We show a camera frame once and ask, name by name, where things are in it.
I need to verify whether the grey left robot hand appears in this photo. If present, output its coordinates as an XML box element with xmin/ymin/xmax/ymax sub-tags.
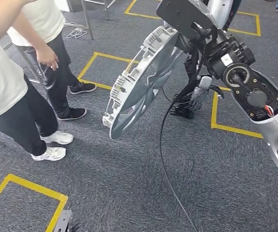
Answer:
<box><xmin>68</xmin><ymin>221</ymin><xmax>82</xmax><ymax>232</ymax></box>

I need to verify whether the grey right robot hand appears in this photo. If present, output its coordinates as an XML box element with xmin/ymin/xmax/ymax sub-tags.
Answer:
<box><xmin>177</xmin><ymin>31</ymin><xmax>195</xmax><ymax>53</ymax></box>

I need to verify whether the silver plastic wheel hubcap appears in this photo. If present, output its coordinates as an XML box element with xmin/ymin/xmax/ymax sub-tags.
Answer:
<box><xmin>102</xmin><ymin>25</ymin><xmax>185</xmax><ymax>140</ymax></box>

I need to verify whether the yellow floor tape square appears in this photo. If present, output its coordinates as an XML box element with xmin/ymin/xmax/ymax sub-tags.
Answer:
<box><xmin>0</xmin><ymin>174</ymin><xmax>68</xmax><ymax>232</ymax></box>

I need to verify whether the silver black humanoid robot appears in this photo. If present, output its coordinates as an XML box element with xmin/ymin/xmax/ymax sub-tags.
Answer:
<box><xmin>169</xmin><ymin>0</ymin><xmax>242</xmax><ymax>120</ymax></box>

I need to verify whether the chrome leg desk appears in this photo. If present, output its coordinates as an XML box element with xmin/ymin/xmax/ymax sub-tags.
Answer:
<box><xmin>66</xmin><ymin>0</ymin><xmax>118</xmax><ymax>41</ymax></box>

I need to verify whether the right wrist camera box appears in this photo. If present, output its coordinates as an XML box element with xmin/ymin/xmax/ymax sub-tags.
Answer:
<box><xmin>156</xmin><ymin>0</ymin><xmax>218</xmax><ymax>41</ymax></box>

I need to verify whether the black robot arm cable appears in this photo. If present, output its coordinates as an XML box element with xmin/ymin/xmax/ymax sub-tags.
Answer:
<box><xmin>159</xmin><ymin>54</ymin><xmax>205</xmax><ymax>232</ymax></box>

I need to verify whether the white looped floor cable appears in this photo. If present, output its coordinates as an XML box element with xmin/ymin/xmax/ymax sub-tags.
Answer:
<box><xmin>64</xmin><ymin>20</ymin><xmax>89</xmax><ymax>40</ymax></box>

